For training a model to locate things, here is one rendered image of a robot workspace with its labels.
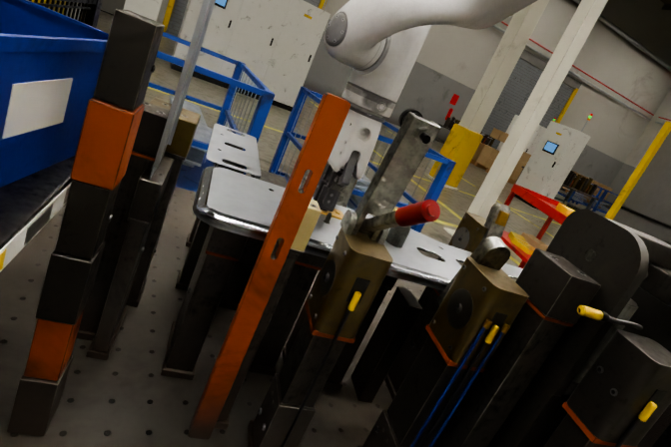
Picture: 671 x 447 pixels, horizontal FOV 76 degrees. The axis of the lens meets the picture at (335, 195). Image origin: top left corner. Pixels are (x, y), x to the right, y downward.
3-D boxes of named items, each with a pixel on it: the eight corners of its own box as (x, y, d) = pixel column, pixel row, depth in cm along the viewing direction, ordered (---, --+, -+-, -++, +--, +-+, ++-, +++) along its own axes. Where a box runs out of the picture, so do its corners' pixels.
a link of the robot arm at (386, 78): (367, 91, 62) (406, 107, 68) (407, -1, 58) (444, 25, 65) (334, 75, 68) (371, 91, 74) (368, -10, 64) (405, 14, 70)
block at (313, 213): (227, 410, 66) (318, 200, 56) (227, 430, 63) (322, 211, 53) (204, 407, 65) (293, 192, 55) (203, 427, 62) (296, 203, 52)
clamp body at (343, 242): (286, 432, 67) (380, 236, 57) (293, 496, 58) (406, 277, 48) (245, 427, 65) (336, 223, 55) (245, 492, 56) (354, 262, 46)
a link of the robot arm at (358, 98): (404, 107, 65) (395, 126, 66) (386, 98, 73) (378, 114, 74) (355, 86, 63) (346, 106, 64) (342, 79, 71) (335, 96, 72)
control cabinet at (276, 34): (170, 69, 760) (213, -78, 693) (169, 64, 805) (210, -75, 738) (293, 113, 871) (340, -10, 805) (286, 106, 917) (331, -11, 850)
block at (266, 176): (241, 282, 101) (285, 173, 93) (241, 313, 90) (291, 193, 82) (210, 274, 98) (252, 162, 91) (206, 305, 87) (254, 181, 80)
